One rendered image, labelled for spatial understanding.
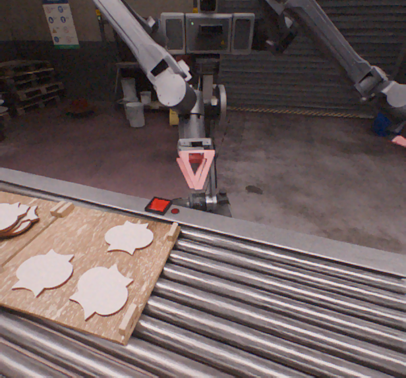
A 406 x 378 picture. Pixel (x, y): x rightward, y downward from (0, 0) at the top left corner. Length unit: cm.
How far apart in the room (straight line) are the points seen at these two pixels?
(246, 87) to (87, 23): 345
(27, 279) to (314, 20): 97
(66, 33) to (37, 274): 600
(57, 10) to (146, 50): 598
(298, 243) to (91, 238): 63
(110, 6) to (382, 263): 94
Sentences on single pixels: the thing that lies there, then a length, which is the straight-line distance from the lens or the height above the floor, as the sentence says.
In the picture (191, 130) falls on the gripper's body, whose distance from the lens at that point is 50.
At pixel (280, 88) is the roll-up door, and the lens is 522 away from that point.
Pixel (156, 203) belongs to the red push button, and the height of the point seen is 93.
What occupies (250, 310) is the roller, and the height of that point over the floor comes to 92.
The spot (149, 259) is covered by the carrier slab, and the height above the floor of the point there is 94.
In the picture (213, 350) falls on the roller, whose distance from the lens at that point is 60.
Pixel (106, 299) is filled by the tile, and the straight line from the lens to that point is 65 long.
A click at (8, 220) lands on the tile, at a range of 91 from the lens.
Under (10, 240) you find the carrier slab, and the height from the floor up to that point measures 94.
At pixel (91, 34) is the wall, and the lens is 616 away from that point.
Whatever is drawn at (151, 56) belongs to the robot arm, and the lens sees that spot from 57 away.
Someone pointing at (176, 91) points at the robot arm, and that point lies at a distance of 45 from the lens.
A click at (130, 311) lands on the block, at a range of 60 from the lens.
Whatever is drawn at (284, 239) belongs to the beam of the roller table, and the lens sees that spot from 81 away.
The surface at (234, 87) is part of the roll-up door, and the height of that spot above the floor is 46.
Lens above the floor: 147
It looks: 33 degrees down
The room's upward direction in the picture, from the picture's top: straight up
